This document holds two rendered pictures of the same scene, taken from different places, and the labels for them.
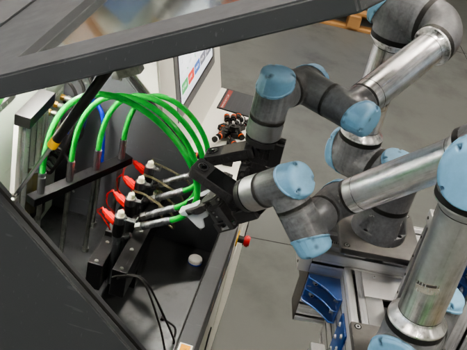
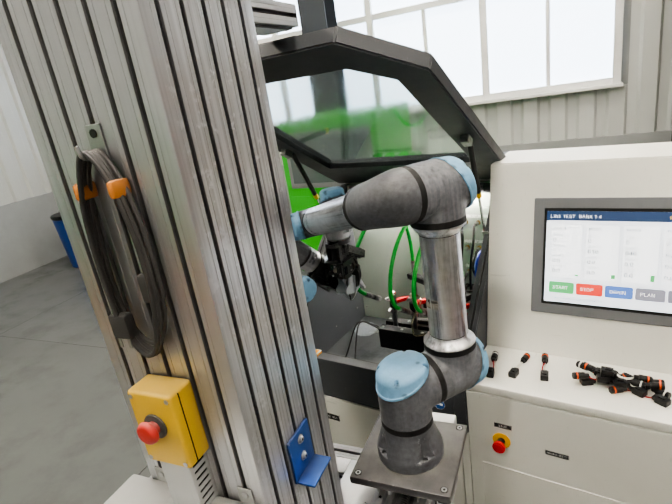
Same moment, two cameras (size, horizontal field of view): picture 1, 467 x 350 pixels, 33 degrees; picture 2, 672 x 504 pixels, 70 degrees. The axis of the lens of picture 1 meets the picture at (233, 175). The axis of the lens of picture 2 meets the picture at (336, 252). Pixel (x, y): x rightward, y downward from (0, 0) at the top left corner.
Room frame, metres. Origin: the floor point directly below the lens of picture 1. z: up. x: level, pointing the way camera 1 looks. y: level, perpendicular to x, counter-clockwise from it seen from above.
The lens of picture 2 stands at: (2.14, -1.23, 1.85)
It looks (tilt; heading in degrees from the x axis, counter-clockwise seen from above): 19 degrees down; 121
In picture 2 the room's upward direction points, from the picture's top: 9 degrees counter-clockwise
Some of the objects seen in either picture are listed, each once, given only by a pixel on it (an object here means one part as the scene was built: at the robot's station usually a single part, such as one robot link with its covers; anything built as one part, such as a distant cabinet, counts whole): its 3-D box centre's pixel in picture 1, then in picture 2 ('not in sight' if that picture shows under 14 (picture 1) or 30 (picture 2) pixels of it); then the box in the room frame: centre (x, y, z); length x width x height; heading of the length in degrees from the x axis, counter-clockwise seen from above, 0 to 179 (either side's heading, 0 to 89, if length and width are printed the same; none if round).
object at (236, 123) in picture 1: (233, 127); (619, 378); (2.19, 0.03, 1.01); 0.23 x 0.11 x 0.06; 176
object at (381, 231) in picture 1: (383, 215); (408, 431); (1.77, -0.42, 1.09); 0.15 x 0.15 x 0.10
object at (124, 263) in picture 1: (126, 250); (427, 346); (1.59, 0.23, 0.91); 0.34 x 0.10 x 0.15; 176
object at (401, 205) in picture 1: (395, 178); (405, 387); (1.77, -0.41, 1.20); 0.13 x 0.12 x 0.14; 56
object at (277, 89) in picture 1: (274, 94); (334, 206); (1.44, -0.04, 1.52); 0.09 x 0.08 x 0.11; 146
